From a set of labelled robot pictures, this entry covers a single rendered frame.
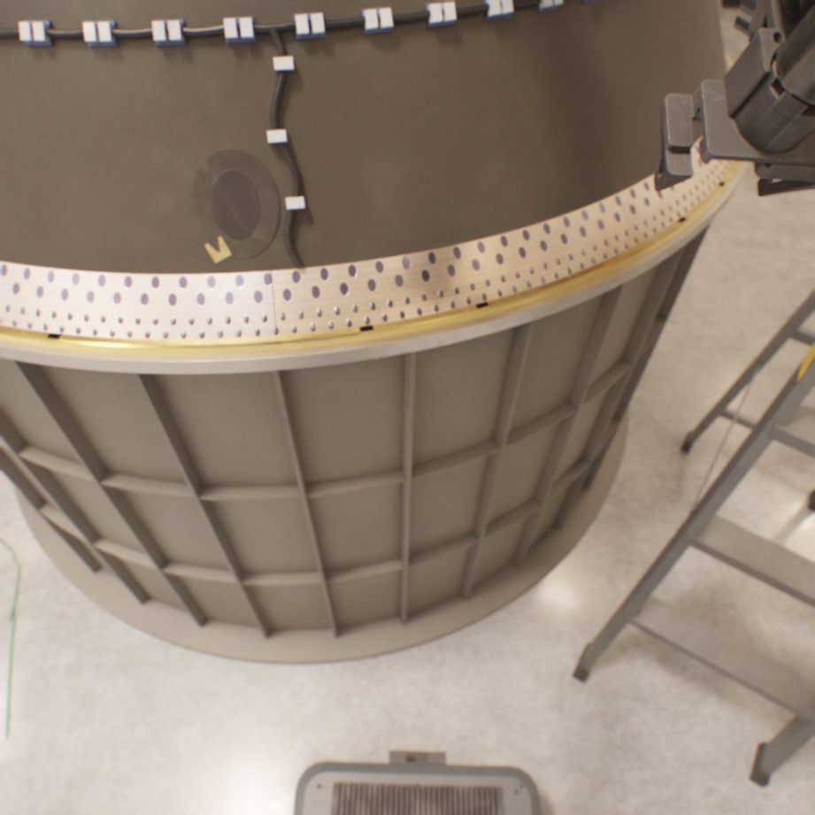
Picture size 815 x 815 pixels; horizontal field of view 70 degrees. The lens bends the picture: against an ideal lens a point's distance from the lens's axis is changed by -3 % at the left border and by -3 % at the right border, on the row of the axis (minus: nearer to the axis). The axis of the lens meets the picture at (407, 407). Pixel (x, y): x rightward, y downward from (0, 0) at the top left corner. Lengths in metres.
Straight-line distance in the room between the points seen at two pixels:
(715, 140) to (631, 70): 0.55
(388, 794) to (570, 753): 0.54
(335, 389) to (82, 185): 0.43
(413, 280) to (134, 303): 0.37
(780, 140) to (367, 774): 1.34
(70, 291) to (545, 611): 1.50
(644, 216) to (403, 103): 0.44
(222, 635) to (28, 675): 0.54
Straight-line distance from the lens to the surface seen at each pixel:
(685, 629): 1.66
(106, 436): 1.14
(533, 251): 0.91
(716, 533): 1.43
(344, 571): 1.46
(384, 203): 0.83
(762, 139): 0.53
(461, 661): 1.81
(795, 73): 0.50
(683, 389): 2.56
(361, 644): 1.80
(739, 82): 0.54
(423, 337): 0.82
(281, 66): 0.81
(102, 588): 2.04
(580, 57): 0.98
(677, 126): 0.55
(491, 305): 0.86
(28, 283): 0.96
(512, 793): 1.50
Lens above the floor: 1.73
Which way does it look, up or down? 51 degrees down
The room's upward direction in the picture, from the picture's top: 1 degrees clockwise
